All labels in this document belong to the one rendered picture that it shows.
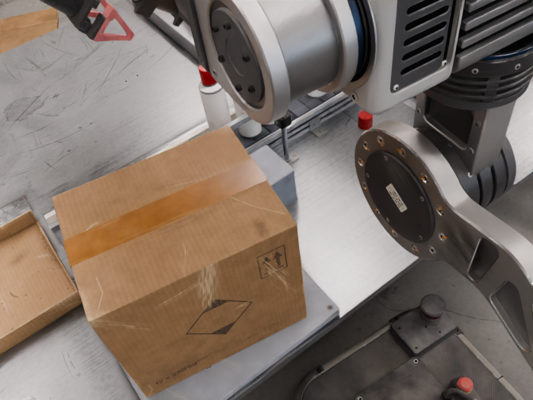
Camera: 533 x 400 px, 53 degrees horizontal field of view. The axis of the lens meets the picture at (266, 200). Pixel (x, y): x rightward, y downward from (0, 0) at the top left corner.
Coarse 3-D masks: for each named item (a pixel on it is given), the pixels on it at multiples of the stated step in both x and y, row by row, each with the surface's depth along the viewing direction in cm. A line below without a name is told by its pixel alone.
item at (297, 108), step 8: (304, 96) 128; (328, 96) 127; (296, 104) 126; (304, 104) 126; (312, 104) 126; (296, 112) 125; (304, 112) 124; (264, 128) 122; (272, 128) 122; (240, 136) 122; (264, 136) 121; (248, 144) 119; (56, 232) 109
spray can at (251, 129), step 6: (234, 102) 114; (240, 108) 114; (240, 114) 115; (252, 120) 117; (240, 126) 119; (246, 126) 118; (252, 126) 118; (258, 126) 119; (240, 132) 120; (246, 132) 119; (252, 132) 119; (258, 132) 120; (246, 138) 121
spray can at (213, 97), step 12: (204, 72) 104; (204, 84) 107; (216, 84) 107; (204, 96) 108; (216, 96) 108; (204, 108) 112; (216, 108) 110; (228, 108) 114; (216, 120) 112; (228, 120) 114
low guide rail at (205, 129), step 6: (234, 114) 122; (204, 126) 120; (198, 132) 119; (204, 132) 119; (186, 138) 118; (192, 138) 118; (174, 144) 117; (162, 150) 116; (150, 156) 115; (54, 210) 108; (48, 216) 108; (54, 216) 108; (48, 222) 108
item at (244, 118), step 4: (244, 116) 113; (248, 116) 113; (236, 120) 113; (240, 120) 113; (244, 120) 113; (248, 120) 114; (228, 124) 112; (232, 124) 112; (236, 124) 112; (240, 124) 113; (232, 128) 112; (236, 128) 113; (52, 224) 100; (56, 224) 100; (52, 228) 99; (56, 228) 100; (52, 232) 100
